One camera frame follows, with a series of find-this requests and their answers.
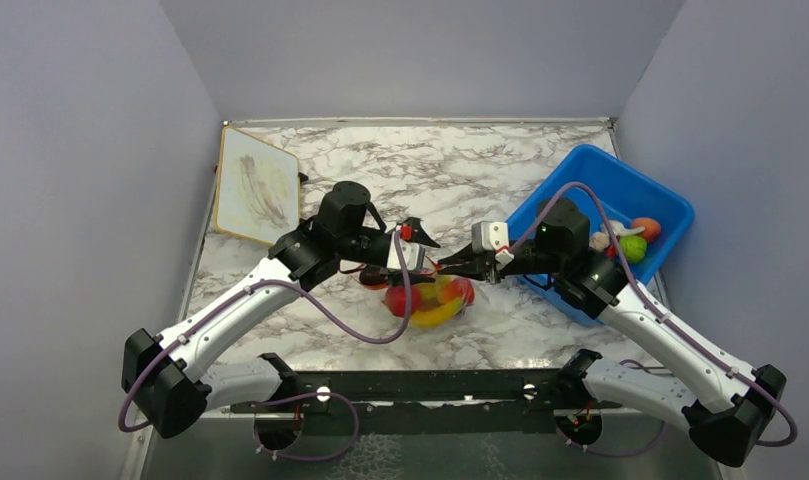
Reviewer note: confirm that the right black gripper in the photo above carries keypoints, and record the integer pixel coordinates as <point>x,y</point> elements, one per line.
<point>473,271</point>

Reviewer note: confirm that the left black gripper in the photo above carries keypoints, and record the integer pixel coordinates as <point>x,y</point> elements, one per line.
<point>419,235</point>

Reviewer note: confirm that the red toy tomato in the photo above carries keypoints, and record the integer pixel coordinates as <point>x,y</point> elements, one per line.
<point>454,288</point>

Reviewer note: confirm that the yellow toy star fruit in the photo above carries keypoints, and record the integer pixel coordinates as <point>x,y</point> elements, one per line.
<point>429,291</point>

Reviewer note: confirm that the clear orange zip bag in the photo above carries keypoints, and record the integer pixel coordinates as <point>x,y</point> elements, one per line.
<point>430,274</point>

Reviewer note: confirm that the red toy apple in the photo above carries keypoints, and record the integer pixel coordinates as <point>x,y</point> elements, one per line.
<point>401,301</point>

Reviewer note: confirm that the yellow toy banana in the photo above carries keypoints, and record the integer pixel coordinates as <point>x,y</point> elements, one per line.
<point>430,316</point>

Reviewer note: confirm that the brown toy plum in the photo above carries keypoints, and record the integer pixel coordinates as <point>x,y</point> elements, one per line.
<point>374,278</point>

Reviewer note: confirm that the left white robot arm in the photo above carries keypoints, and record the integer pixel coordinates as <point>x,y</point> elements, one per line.
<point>170,380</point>

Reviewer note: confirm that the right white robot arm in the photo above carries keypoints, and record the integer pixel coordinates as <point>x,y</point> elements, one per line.
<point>722,403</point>

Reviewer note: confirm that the white toy garlic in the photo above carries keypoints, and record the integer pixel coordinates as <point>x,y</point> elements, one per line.
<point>619,229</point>
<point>600,241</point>

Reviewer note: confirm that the white board yellow rim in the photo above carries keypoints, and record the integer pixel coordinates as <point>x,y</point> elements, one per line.
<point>257,188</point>

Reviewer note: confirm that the green toy lime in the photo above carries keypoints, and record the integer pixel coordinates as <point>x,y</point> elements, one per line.
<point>634,248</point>

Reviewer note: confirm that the blue plastic bin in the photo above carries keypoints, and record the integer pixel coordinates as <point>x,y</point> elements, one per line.
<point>625,194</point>

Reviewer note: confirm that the orange toy peach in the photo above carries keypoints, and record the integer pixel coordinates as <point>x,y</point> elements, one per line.
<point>650,229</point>

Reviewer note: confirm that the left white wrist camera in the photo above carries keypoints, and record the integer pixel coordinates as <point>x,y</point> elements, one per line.
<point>404,255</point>

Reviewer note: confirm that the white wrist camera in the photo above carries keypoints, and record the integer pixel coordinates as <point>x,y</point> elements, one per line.
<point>492,237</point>
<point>404,255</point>

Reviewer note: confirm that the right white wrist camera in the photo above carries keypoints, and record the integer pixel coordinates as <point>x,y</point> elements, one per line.
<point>492,237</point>

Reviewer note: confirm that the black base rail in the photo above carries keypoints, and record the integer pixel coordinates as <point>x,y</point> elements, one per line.
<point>420,402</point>

